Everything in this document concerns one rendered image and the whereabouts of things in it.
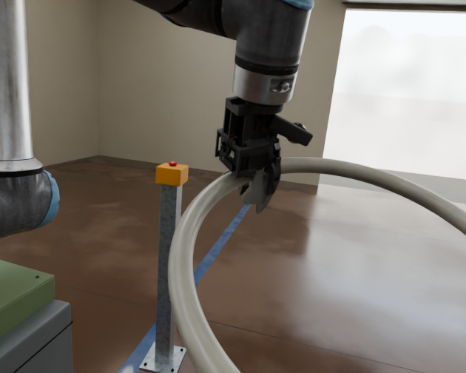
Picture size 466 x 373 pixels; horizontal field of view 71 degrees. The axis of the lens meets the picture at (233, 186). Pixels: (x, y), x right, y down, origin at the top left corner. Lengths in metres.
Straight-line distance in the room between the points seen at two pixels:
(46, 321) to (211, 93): 6.01
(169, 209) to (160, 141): 5.57
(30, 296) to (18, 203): 0.23
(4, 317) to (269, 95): 0.74
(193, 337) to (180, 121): 6.61
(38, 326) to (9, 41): 0.63
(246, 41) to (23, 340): 0.77
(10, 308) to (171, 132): 6.25
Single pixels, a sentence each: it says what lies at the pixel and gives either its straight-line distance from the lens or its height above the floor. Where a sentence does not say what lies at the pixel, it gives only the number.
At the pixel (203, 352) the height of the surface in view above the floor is 1.16.
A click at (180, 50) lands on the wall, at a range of 6.95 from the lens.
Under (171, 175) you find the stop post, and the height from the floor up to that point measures 1.05.
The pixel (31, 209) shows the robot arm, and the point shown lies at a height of 1.10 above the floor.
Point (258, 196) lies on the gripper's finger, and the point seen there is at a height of 1.24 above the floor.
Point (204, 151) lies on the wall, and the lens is 6.75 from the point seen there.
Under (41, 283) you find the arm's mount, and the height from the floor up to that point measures 0.92.
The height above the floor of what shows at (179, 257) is 1.21.
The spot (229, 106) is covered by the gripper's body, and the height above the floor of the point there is 1.38.
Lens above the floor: 1.39
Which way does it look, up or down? 14 degrees down
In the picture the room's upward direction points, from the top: 5 degrees clockwise
